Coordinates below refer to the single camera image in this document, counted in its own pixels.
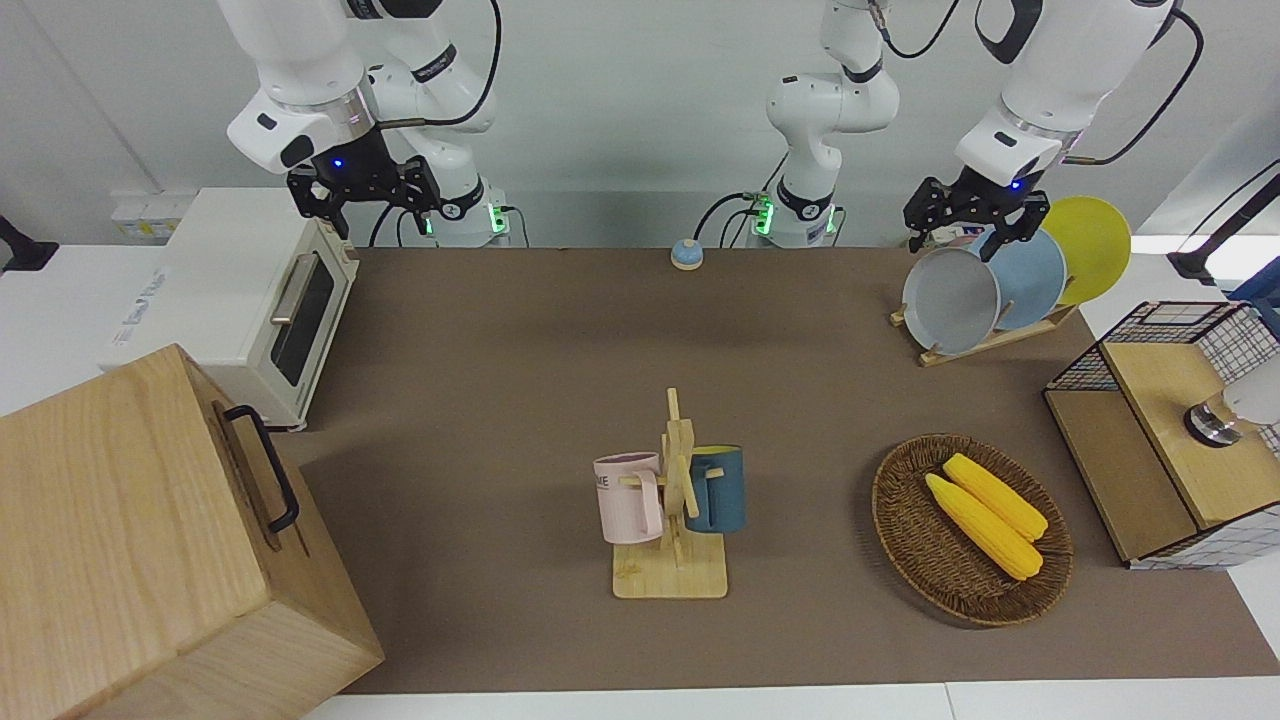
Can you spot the large wooden box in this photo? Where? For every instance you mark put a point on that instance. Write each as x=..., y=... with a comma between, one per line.
x=120, y=520

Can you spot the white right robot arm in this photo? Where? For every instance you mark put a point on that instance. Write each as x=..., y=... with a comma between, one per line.
x=300, y=60

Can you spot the dark blue mug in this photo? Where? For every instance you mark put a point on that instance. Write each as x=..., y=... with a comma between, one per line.
x=722, y=490

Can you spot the white power socket strip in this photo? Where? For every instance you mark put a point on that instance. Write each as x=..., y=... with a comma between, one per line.
x=150, y=215

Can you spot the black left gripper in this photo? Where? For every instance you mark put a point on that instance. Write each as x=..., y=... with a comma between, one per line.
x=985, y=195

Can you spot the gray plate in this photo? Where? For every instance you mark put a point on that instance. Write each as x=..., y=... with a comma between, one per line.
x=950, y=305

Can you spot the black camera stand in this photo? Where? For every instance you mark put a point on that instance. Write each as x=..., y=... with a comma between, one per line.
x=25, y=255
x=1195, y=265

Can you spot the white cylindrical bottle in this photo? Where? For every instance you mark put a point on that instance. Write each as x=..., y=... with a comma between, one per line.
x=1255, y=390

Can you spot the brown table mat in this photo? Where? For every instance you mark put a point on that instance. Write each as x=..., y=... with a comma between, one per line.
x=500, y=350

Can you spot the yellow corn cob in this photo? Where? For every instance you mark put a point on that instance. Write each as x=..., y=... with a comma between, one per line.
x=985, y=530
x=1000, y=495

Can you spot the wooden mug tree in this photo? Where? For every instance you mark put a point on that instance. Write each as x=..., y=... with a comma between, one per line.
x=672, y=575

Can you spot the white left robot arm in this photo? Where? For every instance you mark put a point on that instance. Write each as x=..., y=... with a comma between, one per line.
x=830, y=105

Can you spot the pink mug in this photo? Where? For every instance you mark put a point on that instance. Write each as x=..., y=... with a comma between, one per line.
x=625, y=500

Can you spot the light blue plate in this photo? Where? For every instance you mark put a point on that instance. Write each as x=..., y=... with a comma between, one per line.
x=1030, y=280

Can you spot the brown wicker basket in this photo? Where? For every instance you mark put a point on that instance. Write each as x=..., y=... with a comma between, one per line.
x=920, y=540

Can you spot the white toaster oven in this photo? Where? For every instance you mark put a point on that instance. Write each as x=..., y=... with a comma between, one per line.
x=200, y=280

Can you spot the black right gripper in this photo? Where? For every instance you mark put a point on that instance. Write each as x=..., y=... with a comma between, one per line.
x=360, y=170

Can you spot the yellow plate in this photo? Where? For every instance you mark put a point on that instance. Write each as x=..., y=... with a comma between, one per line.
x=1095, y=245

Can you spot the blue object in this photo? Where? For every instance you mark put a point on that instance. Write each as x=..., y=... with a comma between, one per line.
x=1262, y=290

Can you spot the blue call bell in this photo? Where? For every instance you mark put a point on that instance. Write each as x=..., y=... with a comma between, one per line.
x=687, y=256

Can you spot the low wooden plate rack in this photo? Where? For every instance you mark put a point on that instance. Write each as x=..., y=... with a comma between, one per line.
x=1010, y=335

